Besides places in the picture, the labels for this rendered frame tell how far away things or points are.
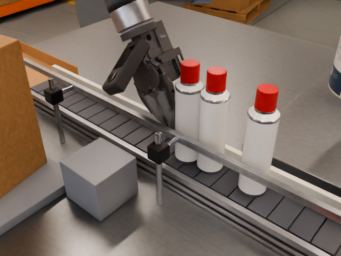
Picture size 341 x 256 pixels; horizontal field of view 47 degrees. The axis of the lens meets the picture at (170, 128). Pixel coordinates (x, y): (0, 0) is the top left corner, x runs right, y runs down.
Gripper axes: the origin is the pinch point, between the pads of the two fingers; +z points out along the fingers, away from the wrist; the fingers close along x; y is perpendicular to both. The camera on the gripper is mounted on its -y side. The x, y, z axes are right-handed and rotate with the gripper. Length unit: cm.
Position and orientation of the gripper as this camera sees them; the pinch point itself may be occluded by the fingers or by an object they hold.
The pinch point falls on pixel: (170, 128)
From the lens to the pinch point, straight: 76.9
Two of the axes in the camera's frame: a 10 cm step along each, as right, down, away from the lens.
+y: 6.5, -4.4, 6.3
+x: -6.6, 0.9, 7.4
